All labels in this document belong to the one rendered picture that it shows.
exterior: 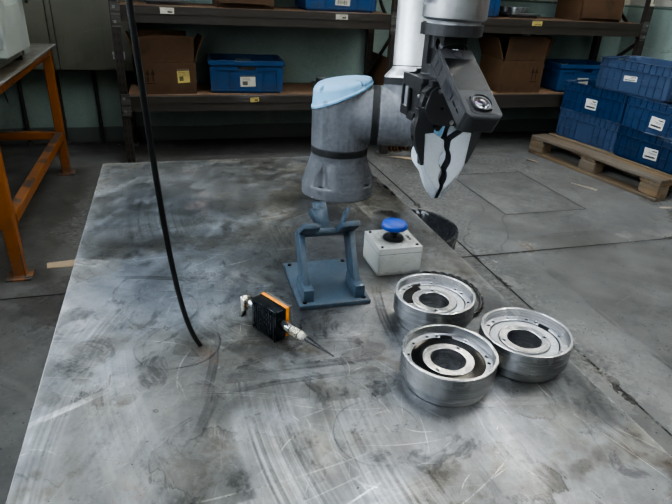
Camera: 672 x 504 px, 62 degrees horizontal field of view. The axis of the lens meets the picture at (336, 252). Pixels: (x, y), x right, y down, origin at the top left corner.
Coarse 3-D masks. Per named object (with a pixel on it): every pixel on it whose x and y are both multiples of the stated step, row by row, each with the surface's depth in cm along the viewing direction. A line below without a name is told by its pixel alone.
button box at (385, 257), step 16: (368, 240) 87; (384, 240) 85; (400, 240) 85; (416, 240) 86; (368, 256) 87; (384, 256) 83; (400, 256) 84; (416, 256) 84; (384, 272) 84; (400, 272) 85
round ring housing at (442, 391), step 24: (408, 336) 63; (432, 336) 65; (456, 336) 66; (480, 336) 64; (408, 360) 59; (432, 360) 63; (456, 360) 63; (408, 384) 61; (432, 384) 57; (456, 384) 57; (480, 384) 57
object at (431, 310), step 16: (400, 288) 75; (448, 288) 76; (464, 288) 75; (400, 304) 71; (416, 304) 72; (432, 304) 75; (448, 304) 73; (464, 304) 73; (400, 320) 72; (416, 320) 69; (432, 320) 68; (448, 320) 68; (464, 320) 69
